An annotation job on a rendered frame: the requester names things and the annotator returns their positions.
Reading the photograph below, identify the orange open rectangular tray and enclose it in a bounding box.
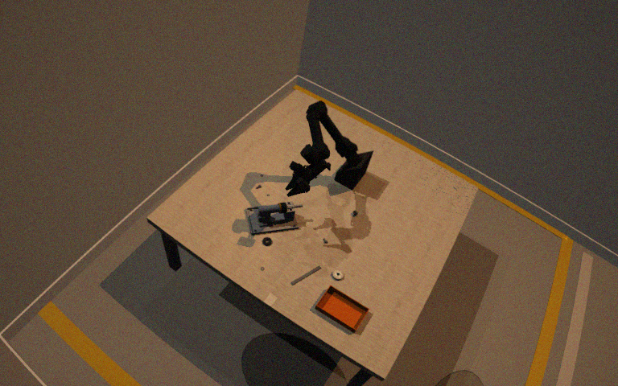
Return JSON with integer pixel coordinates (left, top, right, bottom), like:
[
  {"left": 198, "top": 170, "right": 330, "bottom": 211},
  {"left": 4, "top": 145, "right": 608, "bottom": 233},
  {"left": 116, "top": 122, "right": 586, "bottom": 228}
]
[{"left": 315, "top": 285, "right": 369, "bottom": 334}]

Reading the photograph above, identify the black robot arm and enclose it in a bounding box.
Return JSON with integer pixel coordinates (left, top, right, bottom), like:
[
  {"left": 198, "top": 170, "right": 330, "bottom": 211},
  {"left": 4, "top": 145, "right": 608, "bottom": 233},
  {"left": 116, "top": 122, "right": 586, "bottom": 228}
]
[{"left": 289, "top": 101, "right": 362, "bottom": 177}]

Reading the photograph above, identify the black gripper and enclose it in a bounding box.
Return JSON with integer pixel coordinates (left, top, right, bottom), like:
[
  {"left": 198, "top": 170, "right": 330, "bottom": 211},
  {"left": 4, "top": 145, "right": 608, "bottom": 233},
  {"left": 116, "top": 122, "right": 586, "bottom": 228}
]
[{"left": 286, "top": 165, "right": 318, "bottom": 197}]

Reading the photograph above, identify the tan round disc with centre hole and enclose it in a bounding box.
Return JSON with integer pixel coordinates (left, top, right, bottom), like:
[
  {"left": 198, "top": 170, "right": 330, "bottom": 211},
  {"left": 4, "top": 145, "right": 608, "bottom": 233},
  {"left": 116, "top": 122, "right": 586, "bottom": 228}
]
[{"left": 332, "top": 269, "right": 344, "bottom": 280}]

